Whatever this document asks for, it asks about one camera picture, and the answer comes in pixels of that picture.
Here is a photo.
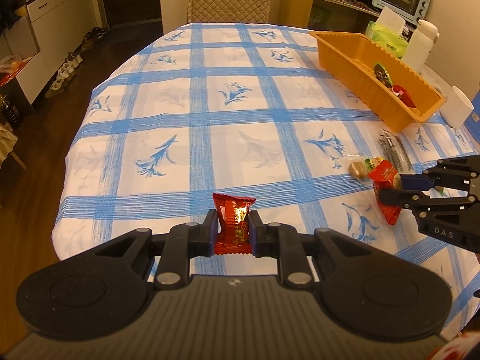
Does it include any white cup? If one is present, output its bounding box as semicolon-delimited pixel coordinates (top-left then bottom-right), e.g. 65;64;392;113
439;85;474;128

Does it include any red snack packet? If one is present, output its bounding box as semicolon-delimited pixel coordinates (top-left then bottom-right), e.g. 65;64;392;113
390;85;418;108

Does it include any green topped snack packet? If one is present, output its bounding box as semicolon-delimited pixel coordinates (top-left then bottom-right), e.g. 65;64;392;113
373;63;393;88

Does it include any red silver snack bag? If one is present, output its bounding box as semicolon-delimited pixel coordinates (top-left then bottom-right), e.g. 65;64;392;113
367;158;404;226

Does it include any red candy with gold print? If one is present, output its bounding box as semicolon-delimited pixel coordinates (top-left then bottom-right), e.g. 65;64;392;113
212;192;257;256

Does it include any green tissue pack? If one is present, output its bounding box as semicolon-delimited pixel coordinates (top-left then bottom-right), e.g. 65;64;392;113
365;7;409;59

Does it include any white cabinet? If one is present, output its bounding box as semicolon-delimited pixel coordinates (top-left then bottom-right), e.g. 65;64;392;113
17;0;104;106

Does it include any blue checked tablecloth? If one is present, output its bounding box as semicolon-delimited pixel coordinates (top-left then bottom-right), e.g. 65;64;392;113
52;22;480;308

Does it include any white thermos bottle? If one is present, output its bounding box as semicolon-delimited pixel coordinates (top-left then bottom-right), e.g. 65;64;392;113
401;19;439;74

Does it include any clear black sesame packet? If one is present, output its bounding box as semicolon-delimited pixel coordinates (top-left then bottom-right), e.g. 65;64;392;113
379;129;412;172

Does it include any clear plastic bag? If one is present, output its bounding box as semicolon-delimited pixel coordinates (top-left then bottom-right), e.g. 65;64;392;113
0;54;24;84

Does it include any row of shoes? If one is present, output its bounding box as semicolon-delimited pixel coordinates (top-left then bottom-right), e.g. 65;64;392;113
45;26;107;99

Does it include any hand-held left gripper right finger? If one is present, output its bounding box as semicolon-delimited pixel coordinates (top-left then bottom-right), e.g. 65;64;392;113
249;209;407;290

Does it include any small yellow snack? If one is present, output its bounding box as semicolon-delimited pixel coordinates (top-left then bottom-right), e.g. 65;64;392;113
337;153;380;182

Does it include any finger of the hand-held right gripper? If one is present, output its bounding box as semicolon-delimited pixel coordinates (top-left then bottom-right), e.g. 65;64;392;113
399;157;480;193
378;188;480;219

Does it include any orange plastic tray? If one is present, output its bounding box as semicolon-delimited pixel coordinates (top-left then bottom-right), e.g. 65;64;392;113
309;31;446;133

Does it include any red patterned clothing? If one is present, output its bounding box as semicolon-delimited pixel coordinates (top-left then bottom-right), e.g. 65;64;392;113
427;329;480;360

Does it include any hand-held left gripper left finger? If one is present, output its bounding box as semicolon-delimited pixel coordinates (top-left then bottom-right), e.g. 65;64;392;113
62;209;220;290

